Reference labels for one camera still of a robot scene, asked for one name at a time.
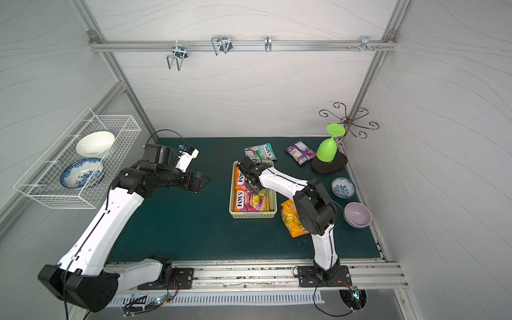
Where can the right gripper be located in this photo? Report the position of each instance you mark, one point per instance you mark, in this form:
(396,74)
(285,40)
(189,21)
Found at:
(251,180)

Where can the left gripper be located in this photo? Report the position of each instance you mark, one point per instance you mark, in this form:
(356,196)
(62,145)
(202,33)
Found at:
(192,180)

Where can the orange fruits candy bag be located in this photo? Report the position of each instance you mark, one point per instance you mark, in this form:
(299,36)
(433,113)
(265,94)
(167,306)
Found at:
(239,179)

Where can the purple candy bag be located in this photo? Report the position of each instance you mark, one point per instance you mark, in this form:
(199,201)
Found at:
(300,152)

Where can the yellow orange candy bag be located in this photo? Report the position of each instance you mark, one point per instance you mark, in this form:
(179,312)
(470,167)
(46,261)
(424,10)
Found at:
(291,219)

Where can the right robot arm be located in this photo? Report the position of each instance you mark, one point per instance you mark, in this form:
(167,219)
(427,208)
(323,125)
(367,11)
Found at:
(316,210)

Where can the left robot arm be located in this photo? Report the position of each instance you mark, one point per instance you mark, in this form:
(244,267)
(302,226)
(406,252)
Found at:
(81,276)

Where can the light green plastic basket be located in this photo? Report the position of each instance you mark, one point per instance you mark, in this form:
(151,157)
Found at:
(253,215)

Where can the mint blossom candy bag front-up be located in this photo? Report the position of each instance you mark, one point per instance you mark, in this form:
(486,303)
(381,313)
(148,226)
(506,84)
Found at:
(261,152)

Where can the green plastic wine glass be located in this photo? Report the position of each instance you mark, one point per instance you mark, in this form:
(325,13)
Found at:
(328,148)

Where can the black metal cup stand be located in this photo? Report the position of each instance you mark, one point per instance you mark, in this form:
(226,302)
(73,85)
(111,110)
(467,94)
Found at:
(349,122)

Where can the blue floral small bowl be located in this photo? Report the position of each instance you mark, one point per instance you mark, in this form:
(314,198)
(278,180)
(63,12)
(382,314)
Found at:
(343,187)

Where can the white bowl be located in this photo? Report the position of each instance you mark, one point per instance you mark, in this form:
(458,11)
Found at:
(96,144)

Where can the lilac bowl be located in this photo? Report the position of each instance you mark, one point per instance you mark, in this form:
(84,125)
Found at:
(357,215)

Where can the blue floral plate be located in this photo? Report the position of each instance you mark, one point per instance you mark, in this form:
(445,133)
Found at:
(81,172)

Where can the metal double hook middle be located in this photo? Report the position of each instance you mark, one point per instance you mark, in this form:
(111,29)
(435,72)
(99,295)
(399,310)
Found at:
(221,43)

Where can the metal double hook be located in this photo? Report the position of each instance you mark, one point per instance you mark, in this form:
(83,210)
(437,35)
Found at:
(221,43)
(178,55)

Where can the metal single hook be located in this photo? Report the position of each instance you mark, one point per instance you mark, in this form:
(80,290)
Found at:
(268,43)

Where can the metal double hook left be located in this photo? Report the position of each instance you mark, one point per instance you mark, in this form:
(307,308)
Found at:
(178,55)

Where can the metal hook right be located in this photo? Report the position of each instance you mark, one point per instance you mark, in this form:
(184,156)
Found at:
(365,45)

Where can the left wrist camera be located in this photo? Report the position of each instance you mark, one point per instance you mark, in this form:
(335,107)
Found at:
(160,157)

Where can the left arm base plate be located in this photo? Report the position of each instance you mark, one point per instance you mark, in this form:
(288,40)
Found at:
(175,278)

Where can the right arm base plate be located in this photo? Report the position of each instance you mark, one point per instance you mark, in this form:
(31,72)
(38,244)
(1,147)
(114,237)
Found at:
(324,276)

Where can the white wire wall basket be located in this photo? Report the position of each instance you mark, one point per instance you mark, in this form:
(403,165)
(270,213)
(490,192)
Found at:
(41,182)

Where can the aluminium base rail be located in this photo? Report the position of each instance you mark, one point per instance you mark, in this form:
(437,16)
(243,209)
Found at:
(283,274)

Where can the aluminium top rail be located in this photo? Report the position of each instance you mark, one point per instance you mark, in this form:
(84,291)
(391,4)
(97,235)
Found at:
(238,46)

